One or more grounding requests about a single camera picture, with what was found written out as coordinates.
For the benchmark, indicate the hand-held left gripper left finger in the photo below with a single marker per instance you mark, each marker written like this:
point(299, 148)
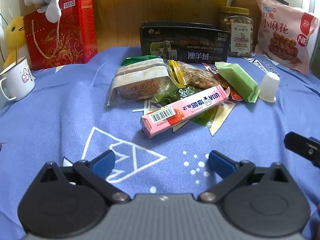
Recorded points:
point(103, 162)

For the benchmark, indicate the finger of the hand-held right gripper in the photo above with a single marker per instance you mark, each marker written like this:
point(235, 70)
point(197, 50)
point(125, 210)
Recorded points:
point(302, 147)

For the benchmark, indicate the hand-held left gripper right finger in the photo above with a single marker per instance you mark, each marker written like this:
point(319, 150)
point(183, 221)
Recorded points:
point(220, 165)

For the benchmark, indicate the red snack packet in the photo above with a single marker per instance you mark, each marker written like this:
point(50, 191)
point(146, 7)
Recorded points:
point(233, 95)

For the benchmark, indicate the light green wafer packet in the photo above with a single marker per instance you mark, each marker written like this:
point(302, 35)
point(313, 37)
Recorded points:
point(237, 80)

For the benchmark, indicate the clear yellow-trimmed snack packet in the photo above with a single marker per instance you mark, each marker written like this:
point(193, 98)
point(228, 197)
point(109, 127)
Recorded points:
point(197, 76)

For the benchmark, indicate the black cardboard box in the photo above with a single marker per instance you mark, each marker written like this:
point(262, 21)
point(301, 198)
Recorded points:
point(160, 37)

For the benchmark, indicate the lime green snack packet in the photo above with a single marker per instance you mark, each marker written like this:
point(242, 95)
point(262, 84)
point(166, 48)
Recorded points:
point(205, 118)

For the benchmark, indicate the blue printed blanket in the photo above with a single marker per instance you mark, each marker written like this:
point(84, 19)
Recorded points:
point(62, 120)

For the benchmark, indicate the pink candy box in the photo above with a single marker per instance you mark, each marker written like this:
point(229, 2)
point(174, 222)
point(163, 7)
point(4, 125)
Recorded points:
point(190, 107)

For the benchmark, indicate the small white plastic cup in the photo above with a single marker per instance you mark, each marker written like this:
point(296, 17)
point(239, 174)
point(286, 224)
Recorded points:
point(269, 85)

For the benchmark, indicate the dark green snack packet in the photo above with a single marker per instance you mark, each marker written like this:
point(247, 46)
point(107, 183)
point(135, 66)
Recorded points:
point(185, 92)

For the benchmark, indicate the clear bread packet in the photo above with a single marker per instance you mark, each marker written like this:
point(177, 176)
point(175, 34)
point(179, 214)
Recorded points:
point(140, 80)

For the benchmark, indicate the green-edged snack packet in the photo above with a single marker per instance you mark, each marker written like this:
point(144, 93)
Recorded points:
point(135, 60)

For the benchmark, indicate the white enamel mug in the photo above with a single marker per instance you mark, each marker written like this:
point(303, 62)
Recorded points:
point(20, 80)

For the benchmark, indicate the red gift box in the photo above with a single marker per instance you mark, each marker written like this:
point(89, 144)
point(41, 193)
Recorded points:
point(62, 42)

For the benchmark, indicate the pink snack bag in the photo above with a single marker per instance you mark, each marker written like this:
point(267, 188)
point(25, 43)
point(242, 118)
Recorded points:
point(275, 17)

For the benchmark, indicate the thin wooden stick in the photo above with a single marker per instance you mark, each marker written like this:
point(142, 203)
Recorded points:
point(16, 53)

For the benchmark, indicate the clear nut jar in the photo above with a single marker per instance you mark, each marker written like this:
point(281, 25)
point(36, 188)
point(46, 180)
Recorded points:
point(236, 22)

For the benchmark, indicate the yellow plush duck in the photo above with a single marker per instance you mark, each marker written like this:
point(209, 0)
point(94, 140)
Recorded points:
point(15, 32)

